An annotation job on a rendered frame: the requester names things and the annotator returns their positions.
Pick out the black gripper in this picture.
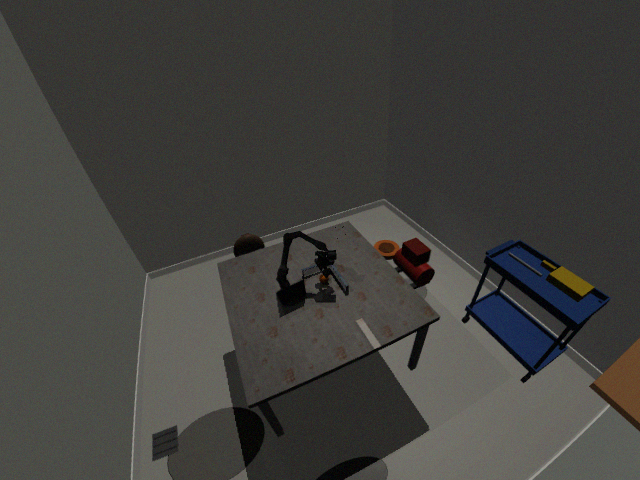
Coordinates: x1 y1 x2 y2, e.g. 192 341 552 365
314 258 332 279

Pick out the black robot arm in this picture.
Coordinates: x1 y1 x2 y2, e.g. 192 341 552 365
276 231 337 290

